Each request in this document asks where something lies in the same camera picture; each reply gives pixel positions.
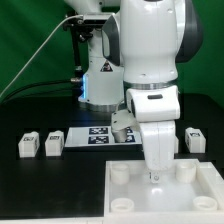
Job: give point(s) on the black camera on stand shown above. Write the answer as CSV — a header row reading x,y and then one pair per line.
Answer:
x,y
84,24

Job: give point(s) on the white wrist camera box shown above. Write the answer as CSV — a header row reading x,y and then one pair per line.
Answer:
x,y
120,121

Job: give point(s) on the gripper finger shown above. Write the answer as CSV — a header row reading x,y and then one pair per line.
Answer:
x,y
154,177

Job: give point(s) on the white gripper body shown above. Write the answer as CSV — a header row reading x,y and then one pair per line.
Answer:
x,y
155,112

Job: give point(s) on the black camera stand pole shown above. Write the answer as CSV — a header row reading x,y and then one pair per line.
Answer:
x,y
77,80

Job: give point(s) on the white sheet with tag markers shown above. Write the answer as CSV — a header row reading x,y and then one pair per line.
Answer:
x,y
89,136

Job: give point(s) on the white square table top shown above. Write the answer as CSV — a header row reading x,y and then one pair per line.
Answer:
x,y
191,192

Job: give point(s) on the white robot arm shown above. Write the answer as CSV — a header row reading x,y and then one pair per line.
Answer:
x,y
132,71

